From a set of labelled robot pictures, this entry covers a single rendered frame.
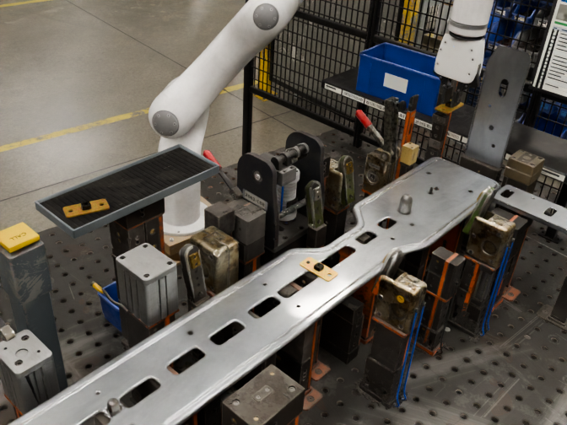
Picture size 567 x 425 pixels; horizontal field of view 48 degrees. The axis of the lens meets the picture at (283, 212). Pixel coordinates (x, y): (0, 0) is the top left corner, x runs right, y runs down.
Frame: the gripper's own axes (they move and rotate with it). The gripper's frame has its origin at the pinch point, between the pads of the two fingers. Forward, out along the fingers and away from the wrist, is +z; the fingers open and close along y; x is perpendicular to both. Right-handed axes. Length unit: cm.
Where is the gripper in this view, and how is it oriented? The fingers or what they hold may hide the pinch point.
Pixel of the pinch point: (451, 96)
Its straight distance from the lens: 159.6
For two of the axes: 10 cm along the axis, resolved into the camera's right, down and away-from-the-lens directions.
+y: 7.4, 4.2, -5.3
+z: -0.6, 8.3, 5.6
